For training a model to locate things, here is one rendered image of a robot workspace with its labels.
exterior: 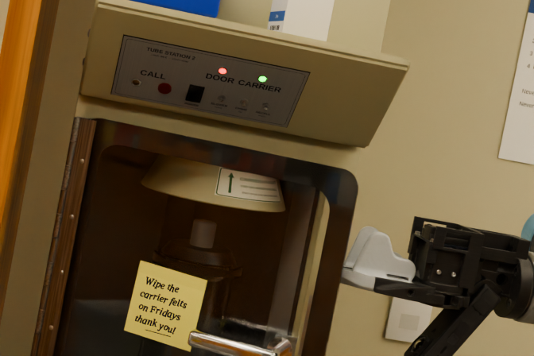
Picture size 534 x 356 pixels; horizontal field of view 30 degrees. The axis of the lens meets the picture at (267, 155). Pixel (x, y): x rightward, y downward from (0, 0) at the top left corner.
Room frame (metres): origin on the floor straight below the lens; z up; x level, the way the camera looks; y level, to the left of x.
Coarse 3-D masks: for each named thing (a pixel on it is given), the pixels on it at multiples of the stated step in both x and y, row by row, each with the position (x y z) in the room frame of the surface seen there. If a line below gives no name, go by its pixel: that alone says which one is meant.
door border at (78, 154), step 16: (80, 128) 1.05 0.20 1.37; (80, 144) 1.05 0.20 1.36; (80, 160) 1.05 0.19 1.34; (80, 176) 1.05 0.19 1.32; (64, 192) 1.05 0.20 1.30; (80, 192) 1.05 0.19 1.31; (64, 208) 1.05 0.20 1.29; (64, 224) 1.05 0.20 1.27; (64, 240) 1.05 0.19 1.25; (48, 256) 1.05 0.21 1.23; (64, 256) 1.05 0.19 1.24; (64, 272) 1.05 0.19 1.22; (48, 288) 1.05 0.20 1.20; (64, 288) 1.05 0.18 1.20; (48, 304) 1.05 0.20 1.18; (48, 320) 1.05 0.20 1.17; (48, 336) 1.05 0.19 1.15; (32, 352) 1.05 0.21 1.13; (48, 352) 1.05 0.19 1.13
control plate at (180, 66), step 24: (120, 48) 0.99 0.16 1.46; (144, 48) 0.99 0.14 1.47; (168, 48) 0.99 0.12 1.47; (192, 48) 0.99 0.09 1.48; (120, 72) 1.02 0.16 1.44; (144, 72) 1.02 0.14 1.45; (168, 72) 1.02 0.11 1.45; (192, 72) 1.02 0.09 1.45; (216, 72) 1.02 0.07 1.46; (240, 72) 1.02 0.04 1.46; (264, 72) 1.02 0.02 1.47; (288, 72) 1.02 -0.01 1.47; (144, 96) 1.04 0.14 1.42; (168, 96) 1.04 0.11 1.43; (216, 96) 1.04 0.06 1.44; (240, 96) 1.04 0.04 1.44; (264, 96) 1.04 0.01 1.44; (288, 96) 1.04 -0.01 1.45; (264, 120) 1.07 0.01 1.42; (288, 120) 1.07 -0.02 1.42
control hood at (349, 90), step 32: (96, 0) 0.95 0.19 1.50; (128, 0) 0.96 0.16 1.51; (96, 32) 0.98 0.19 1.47; (128, 32) 0.98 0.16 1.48; (160, 32) 0.98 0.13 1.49; (192, 32) 0.98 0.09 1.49; (224, 32) 0.98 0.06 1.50; (256, 32) 0.98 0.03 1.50; (96, 64) 1.01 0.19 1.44; (288, 64) 1.01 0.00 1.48; (320, 64) 1.01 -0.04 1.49; (352, 64) 1.01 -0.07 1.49; (384, 64) 1.01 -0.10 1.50; (96, 96) 1.05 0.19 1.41; (320, 96) 1.04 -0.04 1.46; (352, 96) 1.04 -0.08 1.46; (384, 96) 1.04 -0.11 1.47; (288, 128) 1.08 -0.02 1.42; (320, 128) 1.08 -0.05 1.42; (352, 128) 1.08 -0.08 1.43
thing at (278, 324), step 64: (128, 128) 1.04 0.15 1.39; (128, 192) 1.03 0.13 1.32; (192, 192) 1.02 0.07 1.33; (256, 192) 1.00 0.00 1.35; (320, 192) 0.98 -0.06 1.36; (128, 256) 1.03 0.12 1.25; (192, 256) 1.01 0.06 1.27; (256, 256) 0.99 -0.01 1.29; (320, 256) 0.98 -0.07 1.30; (64, 320) 1.05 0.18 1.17; (256, 320) 0.99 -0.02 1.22; (320, 320) 0.97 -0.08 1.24
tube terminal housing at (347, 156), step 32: (224, 0) 1.09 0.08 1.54; (256, 0) 1.10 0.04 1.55; (352, 0) 1.12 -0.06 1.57; (384, 0) 1.13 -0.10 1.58; (352, 32) 1.12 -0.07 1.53; (384, 32) 1.13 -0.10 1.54; (160, 128) 1.08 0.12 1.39; (192, 128) 1.09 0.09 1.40; (224, 128) 1.10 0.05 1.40; (256, 128) 1.10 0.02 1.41; (320, 160) 1.12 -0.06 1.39; (352, 160) 1.13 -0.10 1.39
